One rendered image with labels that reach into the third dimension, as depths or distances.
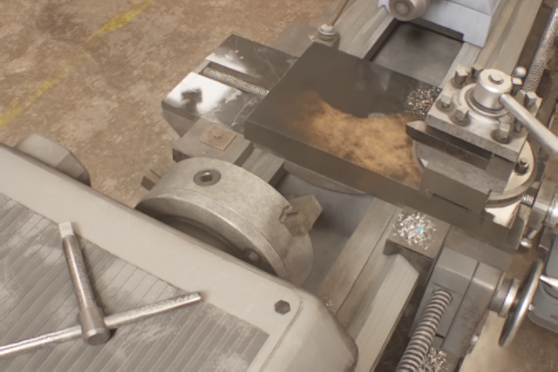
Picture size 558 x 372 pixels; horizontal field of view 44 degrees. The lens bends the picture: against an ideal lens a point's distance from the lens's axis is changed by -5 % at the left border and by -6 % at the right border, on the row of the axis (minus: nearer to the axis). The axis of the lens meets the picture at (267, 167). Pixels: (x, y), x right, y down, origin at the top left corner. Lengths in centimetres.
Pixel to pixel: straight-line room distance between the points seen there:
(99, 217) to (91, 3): 287
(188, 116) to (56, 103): 149
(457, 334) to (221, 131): 65
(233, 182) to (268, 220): 7
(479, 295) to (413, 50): 86
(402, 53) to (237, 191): 119
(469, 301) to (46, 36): 243
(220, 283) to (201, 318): 4
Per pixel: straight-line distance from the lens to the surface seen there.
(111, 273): 70
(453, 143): 124
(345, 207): 160
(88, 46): 329
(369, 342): 126
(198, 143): 149
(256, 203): 93
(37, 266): 72
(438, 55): 209
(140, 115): 289
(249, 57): 171
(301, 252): 97
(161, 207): 97
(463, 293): 147
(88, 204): 76
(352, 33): 190
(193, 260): 71
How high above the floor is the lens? 190
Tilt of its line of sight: 45 degrees down
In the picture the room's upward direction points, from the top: 4 degrees clockwise
